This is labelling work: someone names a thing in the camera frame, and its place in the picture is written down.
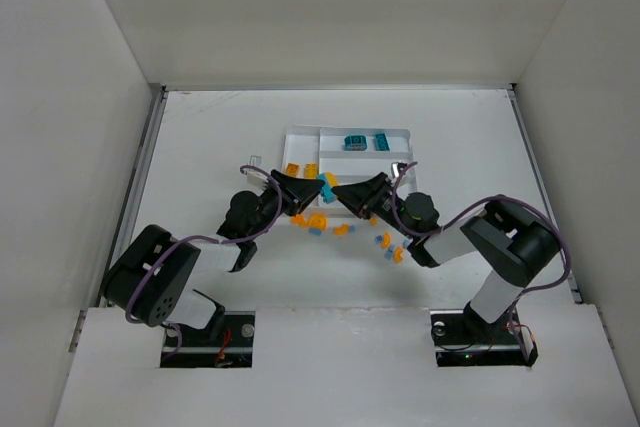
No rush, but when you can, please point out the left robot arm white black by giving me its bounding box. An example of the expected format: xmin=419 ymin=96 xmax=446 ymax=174
xmin=100 ymin=167 xmax=324 ymax=328

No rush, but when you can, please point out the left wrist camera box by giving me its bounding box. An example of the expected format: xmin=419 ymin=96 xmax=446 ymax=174
xmin=249 ymin=155 xmax=262 ymax=167

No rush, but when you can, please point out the yellow long lego brick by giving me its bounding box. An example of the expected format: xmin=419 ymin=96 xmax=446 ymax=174
xmin=304 ymin=163 xmax=318 ymax=179

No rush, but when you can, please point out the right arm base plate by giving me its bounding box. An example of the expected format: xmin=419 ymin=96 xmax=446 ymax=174
xmin=430 ymin=310 xmax=539 ymax=368

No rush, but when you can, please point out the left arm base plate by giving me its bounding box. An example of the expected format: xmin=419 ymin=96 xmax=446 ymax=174
xmin=160 ymin=311 xmax=256 ymax=369

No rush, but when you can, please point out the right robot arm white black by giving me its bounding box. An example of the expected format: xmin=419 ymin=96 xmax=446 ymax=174
xmin=332 ymin=173 xmax=566 ymax=337

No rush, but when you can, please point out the orange arch lego piece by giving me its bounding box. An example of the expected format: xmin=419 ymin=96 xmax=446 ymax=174
xmin=307 ymin=213 xmax=327 ymax=232

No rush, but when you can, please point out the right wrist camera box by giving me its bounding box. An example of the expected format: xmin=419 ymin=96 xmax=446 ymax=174
xmin=391 ymin=161 xmax=417 ymax=180

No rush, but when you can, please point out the teal round printed lego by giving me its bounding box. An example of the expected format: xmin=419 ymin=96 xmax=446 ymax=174
xmin=344 ymin=135 xmax=368 ymax=152

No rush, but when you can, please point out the small orange lego brick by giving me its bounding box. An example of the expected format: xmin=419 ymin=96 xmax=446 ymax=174
xmin=392 ymin=247 xmax=404 ymax=264

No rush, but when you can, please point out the white divided sorting tray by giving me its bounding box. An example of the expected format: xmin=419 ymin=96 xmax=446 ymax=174
xmin=282 ymin=125 xmax=414 ymax=185

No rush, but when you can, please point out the orange curved lego piece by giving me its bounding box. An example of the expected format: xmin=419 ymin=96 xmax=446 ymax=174
xmin=333 ymin=224 xmax=350 ymax=236

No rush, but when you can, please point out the orange curved lego right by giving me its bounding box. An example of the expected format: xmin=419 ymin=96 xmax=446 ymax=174
xmin=375 ymin=232 xmax=392 ymax=249

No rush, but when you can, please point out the small orange square lego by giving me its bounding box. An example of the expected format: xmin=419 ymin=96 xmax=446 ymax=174
xmin=285 ymin=163 xmax=301 ymax=177

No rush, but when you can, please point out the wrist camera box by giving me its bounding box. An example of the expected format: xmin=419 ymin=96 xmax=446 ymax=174
xmin=249 ymin=155 xmax=262 ymax=167
xmin=391 ymin=161 xmax=417 ymax=180

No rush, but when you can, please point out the teal yellow lego block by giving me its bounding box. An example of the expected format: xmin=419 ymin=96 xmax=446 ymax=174
xmin=317 ymin=172 xmax=338 ymax=204

